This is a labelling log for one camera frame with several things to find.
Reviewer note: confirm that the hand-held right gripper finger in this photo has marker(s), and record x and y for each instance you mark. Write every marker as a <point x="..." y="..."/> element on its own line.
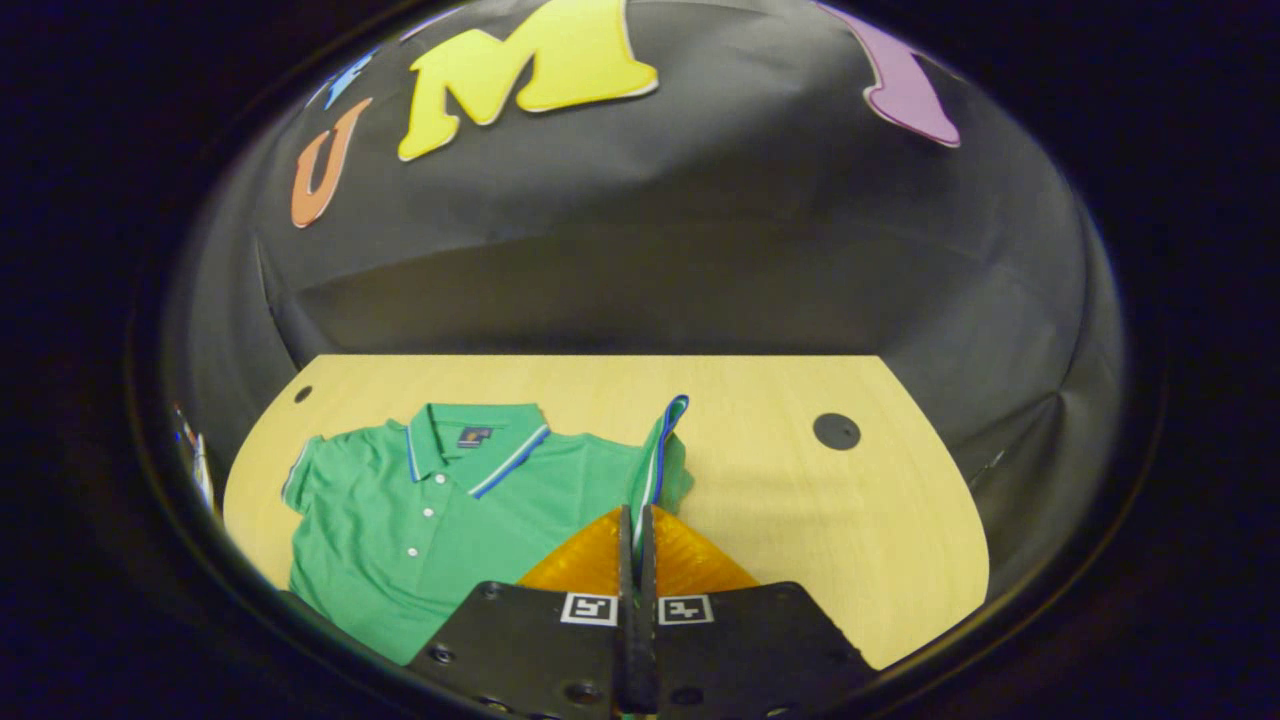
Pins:
<point x="647" y="640"/>
<point x="627" y="640"/>

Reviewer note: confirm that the bright coloured screen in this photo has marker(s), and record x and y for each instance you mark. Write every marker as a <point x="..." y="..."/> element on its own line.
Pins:
<point x="200" y="470"/>

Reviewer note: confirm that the black backdrop cloth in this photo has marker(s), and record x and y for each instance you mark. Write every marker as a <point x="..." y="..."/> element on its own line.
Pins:
<point x="700" y="250"/>

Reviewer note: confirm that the green T-shirt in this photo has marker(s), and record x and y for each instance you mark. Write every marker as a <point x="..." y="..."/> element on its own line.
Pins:
<point x="400" y="520"/>

